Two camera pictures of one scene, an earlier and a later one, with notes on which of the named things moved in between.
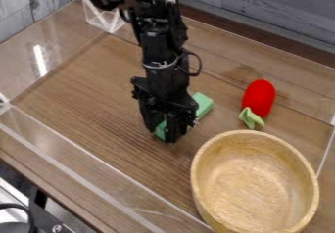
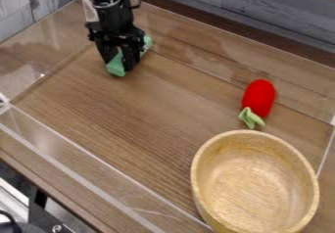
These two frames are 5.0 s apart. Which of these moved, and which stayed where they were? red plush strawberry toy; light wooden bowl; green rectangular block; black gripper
Moved: green rectangular block; black gripper
Stayed: red plush strawberry toy; light wooden bowl
